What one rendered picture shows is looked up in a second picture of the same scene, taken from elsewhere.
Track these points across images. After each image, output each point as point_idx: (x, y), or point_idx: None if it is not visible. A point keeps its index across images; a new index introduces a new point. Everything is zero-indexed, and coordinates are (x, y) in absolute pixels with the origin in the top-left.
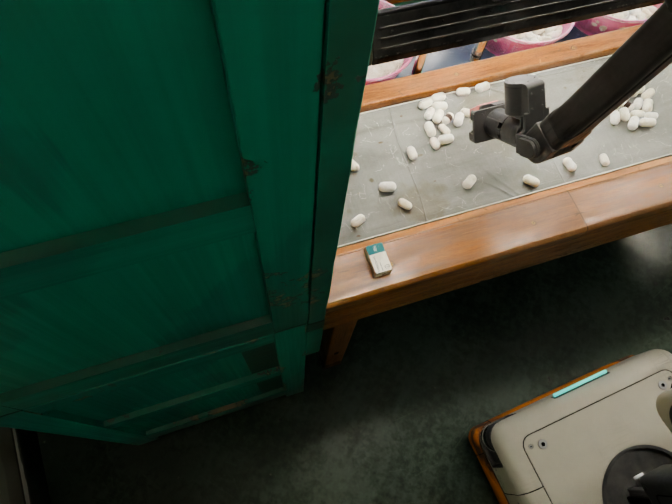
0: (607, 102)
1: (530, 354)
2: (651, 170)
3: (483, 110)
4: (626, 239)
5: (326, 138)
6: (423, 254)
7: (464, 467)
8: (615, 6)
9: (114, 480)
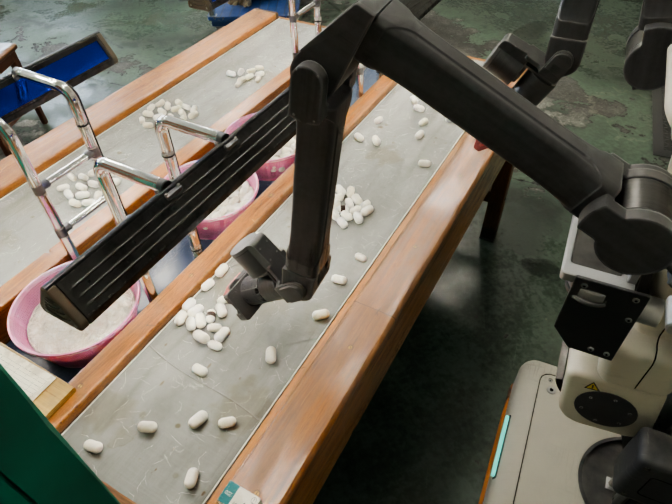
0: (320, 215)
1: (445, 454)
2: (399, 241)
3: (233, 288)
4: (429, 301)
5: (13, 467)
6: (280, 456)
7: None
8: (272, 147)
9: None
